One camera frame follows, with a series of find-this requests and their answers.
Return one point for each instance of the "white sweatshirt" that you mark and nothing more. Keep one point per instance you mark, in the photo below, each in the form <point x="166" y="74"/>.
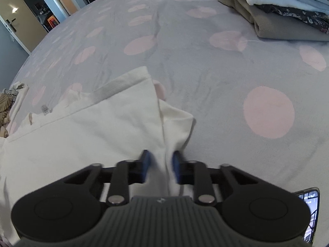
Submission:
<point x="90" y="139"/>

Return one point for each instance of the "smartphone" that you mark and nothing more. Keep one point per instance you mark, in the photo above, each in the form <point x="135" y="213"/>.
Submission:
<point x="311" y="200"/>

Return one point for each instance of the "wooden door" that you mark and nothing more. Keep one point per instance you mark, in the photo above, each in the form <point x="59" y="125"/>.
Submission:
<point x="18" y="38"/>

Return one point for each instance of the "tan striped garment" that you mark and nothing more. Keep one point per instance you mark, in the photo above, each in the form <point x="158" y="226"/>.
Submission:
<point x="5" y="105"/>

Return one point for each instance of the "orange stool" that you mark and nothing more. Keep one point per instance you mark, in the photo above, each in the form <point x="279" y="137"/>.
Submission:
<point x="52" y="22"/>

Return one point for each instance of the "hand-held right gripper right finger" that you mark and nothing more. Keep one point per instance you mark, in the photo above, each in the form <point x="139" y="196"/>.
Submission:
<point x="176" y="167"/>

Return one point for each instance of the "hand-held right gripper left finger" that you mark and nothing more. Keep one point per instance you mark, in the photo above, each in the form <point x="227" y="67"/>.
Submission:
<point x="146" y="164"/>

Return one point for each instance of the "white cloth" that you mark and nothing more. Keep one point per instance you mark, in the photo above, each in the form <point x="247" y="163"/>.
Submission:
<point x="20" y="100"/>

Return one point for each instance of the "dark floral garment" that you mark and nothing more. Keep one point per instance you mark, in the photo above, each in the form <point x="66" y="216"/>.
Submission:
<point x="303" y="15"/>

